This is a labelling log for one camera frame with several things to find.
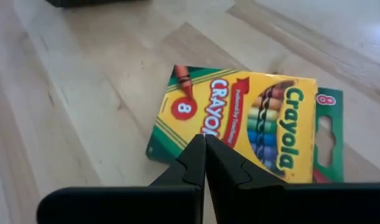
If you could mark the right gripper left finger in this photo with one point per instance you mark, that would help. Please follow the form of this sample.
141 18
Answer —
164 202

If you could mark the black slotted plastic basket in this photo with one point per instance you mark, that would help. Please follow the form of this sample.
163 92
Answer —
93 2

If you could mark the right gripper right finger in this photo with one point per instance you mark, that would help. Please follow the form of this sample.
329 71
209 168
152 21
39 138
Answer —
286 202

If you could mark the dark packet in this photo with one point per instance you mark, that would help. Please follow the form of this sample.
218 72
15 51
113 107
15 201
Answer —
239 93

